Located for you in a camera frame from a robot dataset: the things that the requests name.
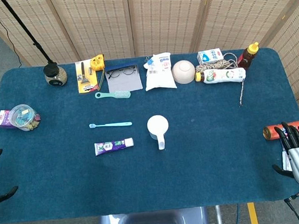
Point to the woven bamboo folding screen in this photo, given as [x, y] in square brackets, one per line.
[157, 17]

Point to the honey bottle yellow cap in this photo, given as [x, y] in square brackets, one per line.
[247, 59]

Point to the white drink bottle yellow cap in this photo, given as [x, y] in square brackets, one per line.
[222, 75]

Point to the purple white carton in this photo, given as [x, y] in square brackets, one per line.
[3, 119]

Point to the beige upturned bowl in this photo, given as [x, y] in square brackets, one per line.
[184, 75]

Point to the eyeglasses on grey case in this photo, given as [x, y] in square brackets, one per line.
[124, 84]

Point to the black round eyeglasses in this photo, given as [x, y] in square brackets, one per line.
[128, 71]

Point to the mint green hairbrush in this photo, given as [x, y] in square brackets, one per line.
[121, 94]

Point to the black stand pole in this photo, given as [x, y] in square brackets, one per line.
[27, 33]

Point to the blue binder clips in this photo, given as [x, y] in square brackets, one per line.
[150, 62]

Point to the orange drink can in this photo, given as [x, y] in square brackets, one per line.
[271, 132]

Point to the white plastic bag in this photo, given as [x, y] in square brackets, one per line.
[159, 77]

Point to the razor on yellow card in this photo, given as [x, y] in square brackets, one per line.
[85, 81]

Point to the teal blue table mat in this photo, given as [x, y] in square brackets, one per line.
[196, 165]

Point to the purple toothpaste tube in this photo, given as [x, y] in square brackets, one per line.
[110, 146]

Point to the clear jar of clips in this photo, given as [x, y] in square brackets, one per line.
[24, 117]

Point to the yellow tape measure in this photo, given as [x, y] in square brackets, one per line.
[96, 62]

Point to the light blue toothbrush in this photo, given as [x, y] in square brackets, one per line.
[114, 124]

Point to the glass jar black lid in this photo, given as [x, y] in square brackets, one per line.
[56, 78]

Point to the white blue milk carton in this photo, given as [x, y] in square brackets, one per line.
[210, 55]

